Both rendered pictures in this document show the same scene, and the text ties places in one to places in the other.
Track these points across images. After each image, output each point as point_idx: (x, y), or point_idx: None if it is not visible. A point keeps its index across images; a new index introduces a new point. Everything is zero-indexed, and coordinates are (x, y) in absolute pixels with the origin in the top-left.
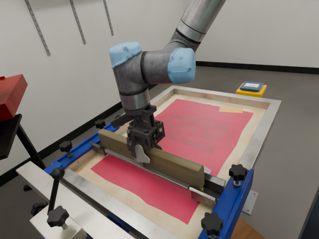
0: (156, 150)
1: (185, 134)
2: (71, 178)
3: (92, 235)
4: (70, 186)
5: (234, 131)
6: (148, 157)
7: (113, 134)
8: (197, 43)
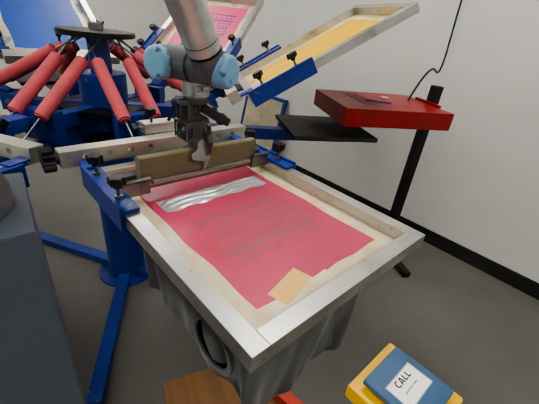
0: (186, 149)
1: (249, 216)
2: None
3: (143, 135)
4: None
5: (217, 257)
6: (183, 147)
7: (237, 140)
8: (189, 58)
